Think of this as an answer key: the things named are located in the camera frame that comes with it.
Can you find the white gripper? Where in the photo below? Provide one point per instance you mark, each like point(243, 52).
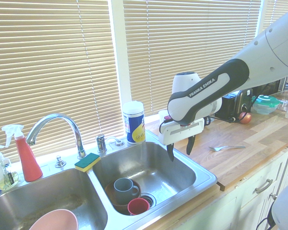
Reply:
point(180, 133)

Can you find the silver metal fork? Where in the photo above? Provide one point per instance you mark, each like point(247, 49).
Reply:
point(226, 147)

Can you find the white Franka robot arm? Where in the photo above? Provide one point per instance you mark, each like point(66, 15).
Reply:
point(206, 91)

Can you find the stainless steel double sink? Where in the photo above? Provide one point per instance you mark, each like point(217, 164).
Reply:
point(170, 172)

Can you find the metal sink drain strainer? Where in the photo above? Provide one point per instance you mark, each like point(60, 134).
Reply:
point(150, 198)

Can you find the white sink side sprayer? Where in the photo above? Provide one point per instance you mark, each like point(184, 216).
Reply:
point(117, 143)

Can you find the chrome sink knob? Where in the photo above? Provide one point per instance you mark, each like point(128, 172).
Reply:
point(60, 163)

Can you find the white wipes canister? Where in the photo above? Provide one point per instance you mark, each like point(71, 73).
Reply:
point(134, 124)

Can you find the grey ceramic mug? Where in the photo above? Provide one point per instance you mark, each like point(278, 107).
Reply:
point(123, 190)

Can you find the black and silver toaster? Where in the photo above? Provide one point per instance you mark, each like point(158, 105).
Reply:
point(235, 103)

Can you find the red apple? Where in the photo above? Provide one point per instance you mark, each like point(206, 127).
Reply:
point(245, 118)

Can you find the red plastic cup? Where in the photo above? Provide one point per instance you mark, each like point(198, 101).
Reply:
point(136, 207)

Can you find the brown wooden bowl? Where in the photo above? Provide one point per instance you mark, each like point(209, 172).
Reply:
point(110, 194)

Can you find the green and yellow sponge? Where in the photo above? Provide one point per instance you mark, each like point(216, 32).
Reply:
point(86, 161)

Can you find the green lidded plastic container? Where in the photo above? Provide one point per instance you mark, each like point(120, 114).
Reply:
point(266, 103)

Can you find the black microwave oven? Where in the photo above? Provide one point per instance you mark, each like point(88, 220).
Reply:
point(273, 86)

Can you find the wide beige window blind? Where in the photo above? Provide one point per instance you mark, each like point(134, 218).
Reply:
point(182, 36)
point(50, 60)

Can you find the chrome curved faucet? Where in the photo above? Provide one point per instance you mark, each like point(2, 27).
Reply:
point(52, 117)

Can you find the pink plastic bowl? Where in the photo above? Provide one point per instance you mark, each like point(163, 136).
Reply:
point(55, 220)

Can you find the red spray bottle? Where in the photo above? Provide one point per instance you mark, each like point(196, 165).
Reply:
point(28, 163)

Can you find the narrow beige window blind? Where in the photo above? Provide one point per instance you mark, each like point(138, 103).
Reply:
point(278, 12)

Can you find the clear soap pump bottle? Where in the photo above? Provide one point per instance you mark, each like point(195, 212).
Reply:
point(4, 177)

